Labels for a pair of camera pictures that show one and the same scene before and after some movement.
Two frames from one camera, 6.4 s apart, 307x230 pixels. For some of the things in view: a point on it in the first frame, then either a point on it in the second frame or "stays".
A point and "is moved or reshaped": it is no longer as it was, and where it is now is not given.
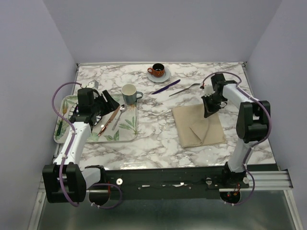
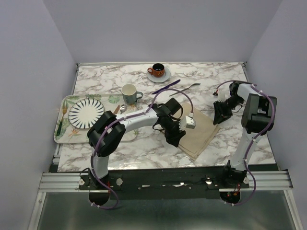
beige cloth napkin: x=194 y=129 is moved or reshaped
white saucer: x=165 y=77 stays
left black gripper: x=110 y=106 → x=174 y=138
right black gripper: x=209 y=110 → x=219 y=115
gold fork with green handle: x=64 y=110 stays
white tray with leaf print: x=120 y=124 stays
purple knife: x=165 y=87 stays
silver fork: x=193 y=84 stays
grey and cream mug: x=130 y=94 stays
